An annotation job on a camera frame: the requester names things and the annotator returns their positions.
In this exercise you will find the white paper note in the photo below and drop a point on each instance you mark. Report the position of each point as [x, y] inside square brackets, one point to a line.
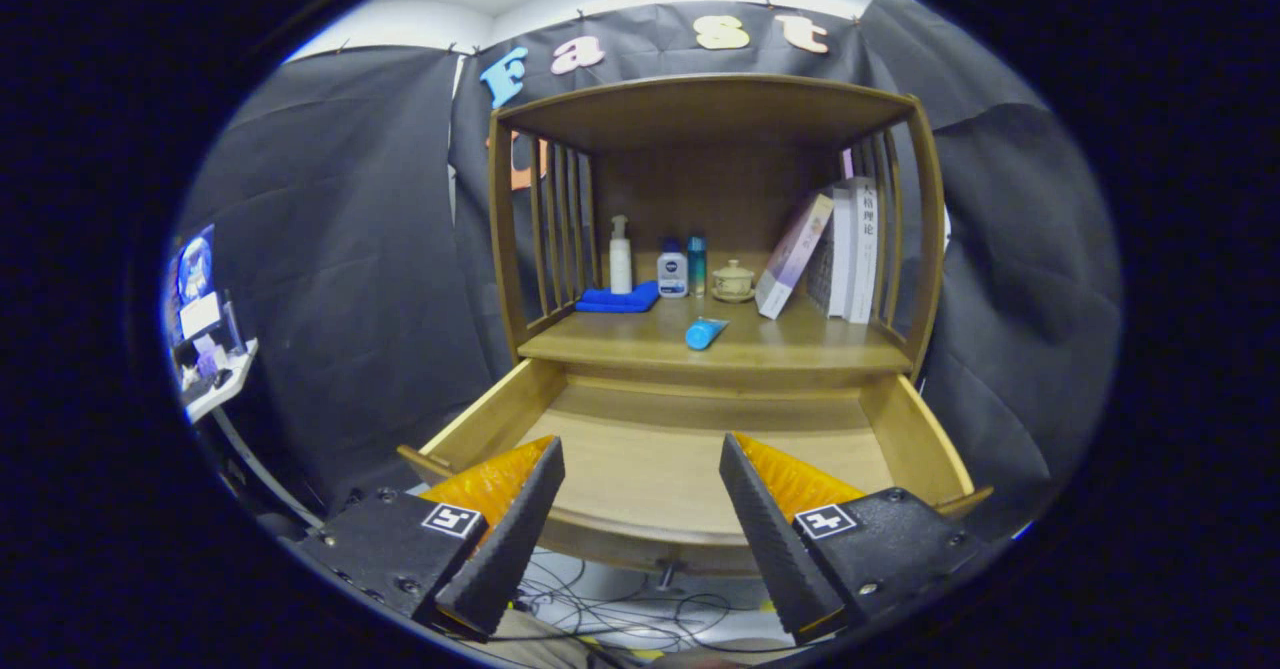
[198, 314]

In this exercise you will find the purple and white book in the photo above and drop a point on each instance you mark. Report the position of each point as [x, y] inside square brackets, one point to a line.
[795, 249]

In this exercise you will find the white and blue lotion bottle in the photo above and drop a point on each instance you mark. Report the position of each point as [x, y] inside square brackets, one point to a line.
[672, 274]

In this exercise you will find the white book with printed spine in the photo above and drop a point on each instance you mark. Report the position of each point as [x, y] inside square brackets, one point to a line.
[865, 259]

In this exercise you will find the white pump bottle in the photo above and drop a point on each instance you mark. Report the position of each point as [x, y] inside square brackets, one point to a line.
[621, 269]

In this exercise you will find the wooden cabinet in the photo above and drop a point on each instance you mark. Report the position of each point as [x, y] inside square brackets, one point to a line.
[700, 199]

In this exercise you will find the wooden countertop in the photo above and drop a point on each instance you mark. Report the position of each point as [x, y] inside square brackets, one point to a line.
[800, 344]

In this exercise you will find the plain white book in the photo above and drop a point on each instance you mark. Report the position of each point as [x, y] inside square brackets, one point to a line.
[840, 249]

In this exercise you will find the wooden drawer with black knob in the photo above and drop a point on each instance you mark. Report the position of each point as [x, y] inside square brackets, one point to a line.
[650, 469]

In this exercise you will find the white side table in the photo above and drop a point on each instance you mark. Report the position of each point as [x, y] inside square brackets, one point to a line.
[225, 384]

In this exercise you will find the black backdrop cloth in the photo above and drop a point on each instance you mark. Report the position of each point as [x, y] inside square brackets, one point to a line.
[350, 279]

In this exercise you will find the teal bottle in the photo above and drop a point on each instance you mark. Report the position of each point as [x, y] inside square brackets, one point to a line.
[697, 269]

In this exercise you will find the beige lidded teacup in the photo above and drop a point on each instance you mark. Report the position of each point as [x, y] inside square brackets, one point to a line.
[733, 282]

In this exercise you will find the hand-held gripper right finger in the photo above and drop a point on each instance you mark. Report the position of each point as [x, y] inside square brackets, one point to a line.
[775, 539]

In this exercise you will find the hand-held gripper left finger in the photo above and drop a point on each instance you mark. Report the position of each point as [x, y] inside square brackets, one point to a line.
[515, 539]

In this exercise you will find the blue folded cloth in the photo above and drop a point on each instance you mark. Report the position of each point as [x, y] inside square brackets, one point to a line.
[615, 299]

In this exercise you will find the blue tube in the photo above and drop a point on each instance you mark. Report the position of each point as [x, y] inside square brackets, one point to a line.
[705, 333]

